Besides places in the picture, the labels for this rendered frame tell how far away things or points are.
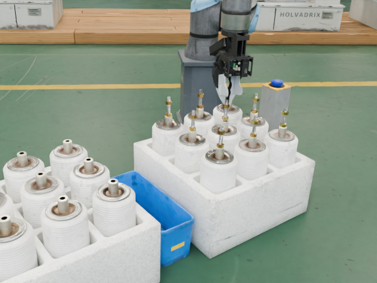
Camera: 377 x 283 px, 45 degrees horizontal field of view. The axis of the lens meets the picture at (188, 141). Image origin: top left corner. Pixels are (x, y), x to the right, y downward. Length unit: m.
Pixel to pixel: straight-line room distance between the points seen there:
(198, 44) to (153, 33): 1.41
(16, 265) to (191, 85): 1.11
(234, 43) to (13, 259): 0.72
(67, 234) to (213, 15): 1.09
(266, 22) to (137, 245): 2.58
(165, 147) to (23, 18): 2.15
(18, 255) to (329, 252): 0.81
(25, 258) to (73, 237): 0.10
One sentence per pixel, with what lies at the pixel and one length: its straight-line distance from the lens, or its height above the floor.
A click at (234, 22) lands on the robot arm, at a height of 0.58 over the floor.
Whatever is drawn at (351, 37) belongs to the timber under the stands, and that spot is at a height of 0.06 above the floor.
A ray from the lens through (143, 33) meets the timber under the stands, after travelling 3.19.
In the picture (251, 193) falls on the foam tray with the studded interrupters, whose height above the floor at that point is 0.16.
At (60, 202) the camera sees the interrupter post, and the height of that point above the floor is 0.28.
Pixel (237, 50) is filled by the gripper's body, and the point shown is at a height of 0.50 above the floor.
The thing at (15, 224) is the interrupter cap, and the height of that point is 0.25.
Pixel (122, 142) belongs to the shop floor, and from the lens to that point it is 1.80.
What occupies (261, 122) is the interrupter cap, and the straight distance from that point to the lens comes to 1.39.
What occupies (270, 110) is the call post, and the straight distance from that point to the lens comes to 1.53.
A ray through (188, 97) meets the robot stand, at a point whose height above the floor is 0.14.
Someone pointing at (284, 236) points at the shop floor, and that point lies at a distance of 1.35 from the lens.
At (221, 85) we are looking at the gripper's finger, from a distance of 1.25.
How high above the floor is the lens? 0.81
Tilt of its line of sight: 27 degrees down
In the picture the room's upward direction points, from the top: 2 degrees clockwise
